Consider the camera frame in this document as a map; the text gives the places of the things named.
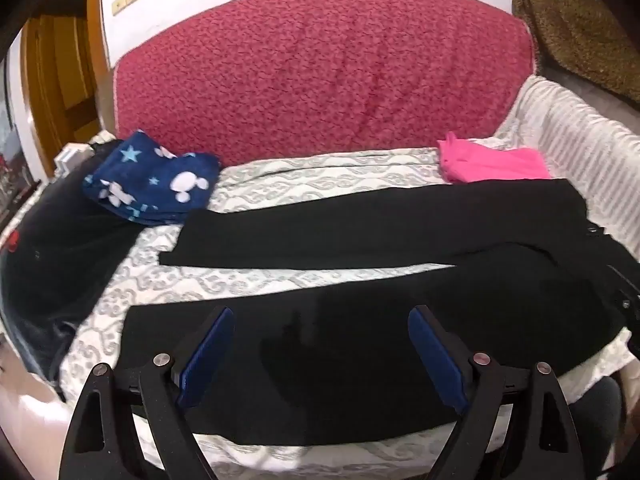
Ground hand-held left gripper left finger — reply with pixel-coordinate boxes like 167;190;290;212
64;305;236;480

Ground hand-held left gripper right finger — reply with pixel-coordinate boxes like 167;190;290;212
407;304;581;480

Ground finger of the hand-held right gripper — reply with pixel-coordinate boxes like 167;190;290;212
586;222;640;322

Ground black pants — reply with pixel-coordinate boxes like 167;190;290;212
120;178;632;448

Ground white ribbed blanket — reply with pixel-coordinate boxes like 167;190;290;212
492;75;640;261

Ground pink cloth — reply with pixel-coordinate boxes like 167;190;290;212
437;131;552;184

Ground dark cloth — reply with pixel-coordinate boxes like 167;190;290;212
0;140;151;386

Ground blue star printed fleece cloth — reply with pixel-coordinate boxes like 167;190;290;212
82;130;222;226

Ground white grey patterned blanket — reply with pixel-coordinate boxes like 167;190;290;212
59;147;636;480

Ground small white box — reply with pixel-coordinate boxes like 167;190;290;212
54;142;93;177

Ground brown leopard print fabric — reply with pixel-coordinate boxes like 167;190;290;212
511;0;640;106

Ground red textured headboard cushion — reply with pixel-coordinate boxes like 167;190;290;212
112;0;537;167

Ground wooden door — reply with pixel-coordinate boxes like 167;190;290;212
20;0;112;178

